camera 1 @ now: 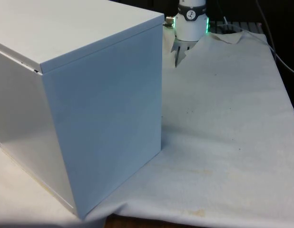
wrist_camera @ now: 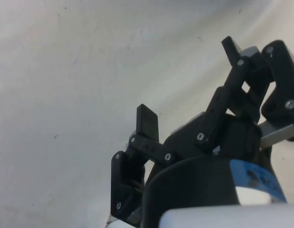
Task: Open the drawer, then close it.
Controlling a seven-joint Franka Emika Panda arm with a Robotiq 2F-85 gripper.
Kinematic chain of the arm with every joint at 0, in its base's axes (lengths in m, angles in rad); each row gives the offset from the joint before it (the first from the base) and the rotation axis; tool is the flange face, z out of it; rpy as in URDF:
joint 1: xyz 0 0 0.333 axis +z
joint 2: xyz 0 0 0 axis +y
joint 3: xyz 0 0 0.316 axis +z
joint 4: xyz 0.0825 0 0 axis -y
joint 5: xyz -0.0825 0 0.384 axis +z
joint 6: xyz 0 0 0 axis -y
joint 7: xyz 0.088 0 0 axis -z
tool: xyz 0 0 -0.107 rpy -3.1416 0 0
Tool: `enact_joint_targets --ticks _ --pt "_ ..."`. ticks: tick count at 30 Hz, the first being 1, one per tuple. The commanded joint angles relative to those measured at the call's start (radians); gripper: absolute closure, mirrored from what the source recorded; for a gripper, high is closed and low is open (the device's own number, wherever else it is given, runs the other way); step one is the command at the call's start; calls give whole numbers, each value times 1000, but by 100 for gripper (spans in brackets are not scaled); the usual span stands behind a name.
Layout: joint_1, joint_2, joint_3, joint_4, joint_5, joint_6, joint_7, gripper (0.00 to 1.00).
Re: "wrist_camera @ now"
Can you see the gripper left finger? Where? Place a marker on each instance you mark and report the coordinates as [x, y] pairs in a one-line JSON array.
[[124, 180]]

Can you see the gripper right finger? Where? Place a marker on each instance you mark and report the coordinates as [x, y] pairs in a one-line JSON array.
[[222, 107]]

